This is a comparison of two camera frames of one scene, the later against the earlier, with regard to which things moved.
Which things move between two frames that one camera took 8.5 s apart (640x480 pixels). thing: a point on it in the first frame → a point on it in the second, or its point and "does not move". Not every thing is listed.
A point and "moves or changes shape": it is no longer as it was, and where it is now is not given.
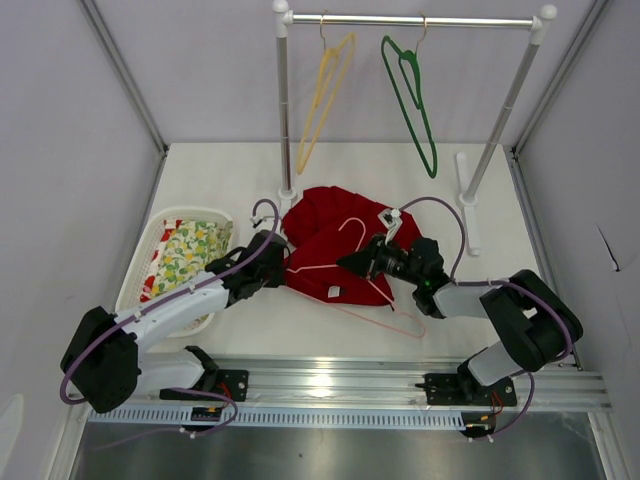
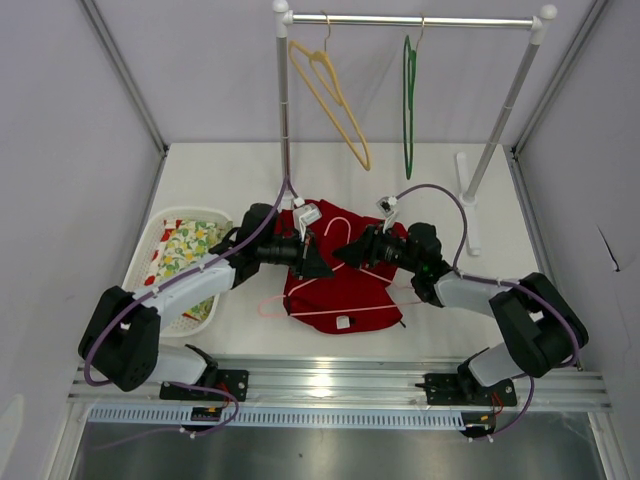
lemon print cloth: [184, 249] does not move
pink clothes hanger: [289, 270] → [325, 275]
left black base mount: [231, 382] does not move
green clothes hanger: [411, 71] moves or changes shape
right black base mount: [463, 389] does not move
